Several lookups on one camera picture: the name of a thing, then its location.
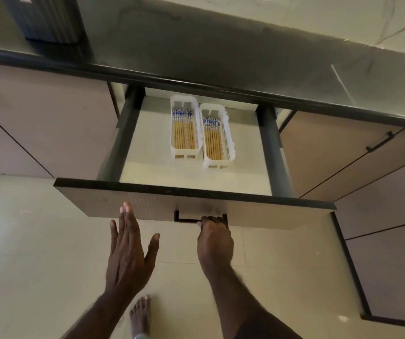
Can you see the person's left hand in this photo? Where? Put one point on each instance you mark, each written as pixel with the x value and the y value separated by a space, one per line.
pixel 126 257

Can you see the white plastic cutlery basket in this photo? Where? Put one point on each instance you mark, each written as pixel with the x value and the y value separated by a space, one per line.
pixel 228 144
pixel 197 134

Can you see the person's right fingers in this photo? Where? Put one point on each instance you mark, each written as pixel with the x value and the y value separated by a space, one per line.
pixel 212 222

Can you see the person's left forearm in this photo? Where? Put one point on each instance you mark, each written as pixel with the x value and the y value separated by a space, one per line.
pixel 100 317

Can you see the dark grey ribbed appliance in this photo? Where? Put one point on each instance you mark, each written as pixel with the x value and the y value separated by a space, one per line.
pixel 47 17

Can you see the person's left thumb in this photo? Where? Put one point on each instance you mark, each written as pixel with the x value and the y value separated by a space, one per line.
pixel 152 247

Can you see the beige kitchen drawer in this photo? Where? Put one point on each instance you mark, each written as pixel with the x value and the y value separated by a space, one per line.
pixel 135 204

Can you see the person's right forearm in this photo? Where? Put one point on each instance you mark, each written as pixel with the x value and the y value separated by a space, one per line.
pixel 239 307

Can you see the person's left little finger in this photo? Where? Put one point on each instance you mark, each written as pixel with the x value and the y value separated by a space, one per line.
pixel 114 232

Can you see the person's bare foot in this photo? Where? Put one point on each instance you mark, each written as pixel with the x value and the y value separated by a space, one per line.
pixel 140 315

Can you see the bundle of wooden chopsticks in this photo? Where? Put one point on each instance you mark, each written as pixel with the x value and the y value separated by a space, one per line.
pixel 183 132
pixel 212 141

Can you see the person's right hand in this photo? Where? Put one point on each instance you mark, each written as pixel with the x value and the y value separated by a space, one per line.
pixel 216 247

